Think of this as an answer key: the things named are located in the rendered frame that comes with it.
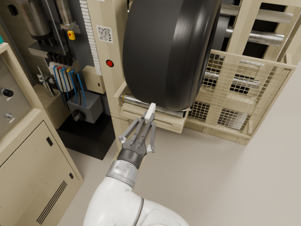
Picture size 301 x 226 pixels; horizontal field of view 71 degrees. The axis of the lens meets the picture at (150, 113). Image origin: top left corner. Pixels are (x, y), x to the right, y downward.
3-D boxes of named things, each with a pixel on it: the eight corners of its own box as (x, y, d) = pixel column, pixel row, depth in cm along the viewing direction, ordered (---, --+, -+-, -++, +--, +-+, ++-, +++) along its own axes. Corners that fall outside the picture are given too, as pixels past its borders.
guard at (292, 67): (147, 110, 190) (145, 37, 138) (147, 108, 191) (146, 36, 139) (251, 139, 169) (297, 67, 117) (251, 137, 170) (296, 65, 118)
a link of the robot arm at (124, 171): (101, 172, 59) (111, 154, 62) (108, 182, 67) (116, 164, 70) (131, 184, 57) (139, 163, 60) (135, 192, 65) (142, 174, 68)
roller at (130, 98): (121, 102, 115) (122, 93, 113) (124, 99, 119) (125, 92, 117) (183, 119, 106) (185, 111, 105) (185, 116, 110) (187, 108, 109)
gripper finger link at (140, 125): (134, 150, 69) (130, 149, 70) (145, 123, 75) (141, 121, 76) (132, 145, 66) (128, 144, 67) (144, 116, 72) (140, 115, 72)
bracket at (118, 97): (115, 109, 116) (113, 96, 109) (142, 67, 141) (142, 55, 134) (120, 110, 116) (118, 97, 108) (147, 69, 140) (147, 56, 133)
